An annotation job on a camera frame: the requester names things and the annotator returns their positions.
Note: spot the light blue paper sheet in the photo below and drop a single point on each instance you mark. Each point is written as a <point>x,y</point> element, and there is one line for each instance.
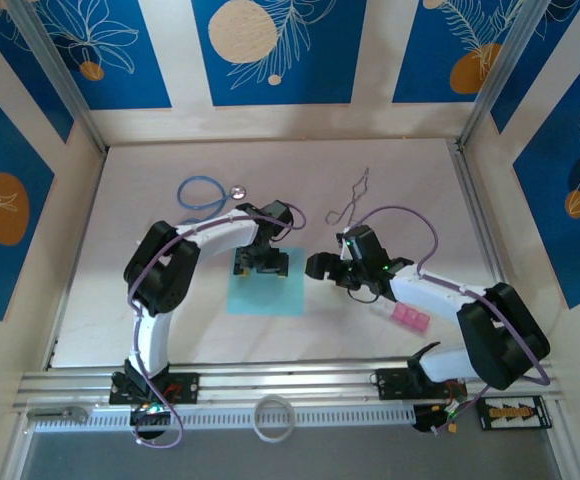
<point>265,295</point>

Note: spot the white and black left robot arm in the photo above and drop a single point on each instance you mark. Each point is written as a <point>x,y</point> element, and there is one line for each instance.
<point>220,235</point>

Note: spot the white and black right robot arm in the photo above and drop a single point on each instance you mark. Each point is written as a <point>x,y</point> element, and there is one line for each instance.
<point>435,295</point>

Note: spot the blue stethoscope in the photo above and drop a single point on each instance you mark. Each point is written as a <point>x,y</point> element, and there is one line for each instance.
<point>239,191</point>

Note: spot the pink and clear pill box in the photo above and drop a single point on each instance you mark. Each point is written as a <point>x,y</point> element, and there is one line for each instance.
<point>410,317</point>

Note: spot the black orange terminal block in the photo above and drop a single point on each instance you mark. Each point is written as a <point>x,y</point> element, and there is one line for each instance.
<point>515,412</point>

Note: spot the aluminium front rail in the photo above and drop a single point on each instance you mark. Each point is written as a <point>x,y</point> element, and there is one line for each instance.
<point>295,385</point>

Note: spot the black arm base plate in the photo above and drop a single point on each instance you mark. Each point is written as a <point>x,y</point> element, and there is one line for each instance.
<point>187,387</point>
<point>390,385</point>

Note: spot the aluminium side rail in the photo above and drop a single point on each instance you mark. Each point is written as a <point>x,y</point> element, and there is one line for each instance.
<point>475,200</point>

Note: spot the aluminium corner post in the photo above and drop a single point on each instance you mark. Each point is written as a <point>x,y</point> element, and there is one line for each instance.
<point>496,70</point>
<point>57,70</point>

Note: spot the small metal bracket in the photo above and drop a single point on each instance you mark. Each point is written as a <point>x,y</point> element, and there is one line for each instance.
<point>55,414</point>

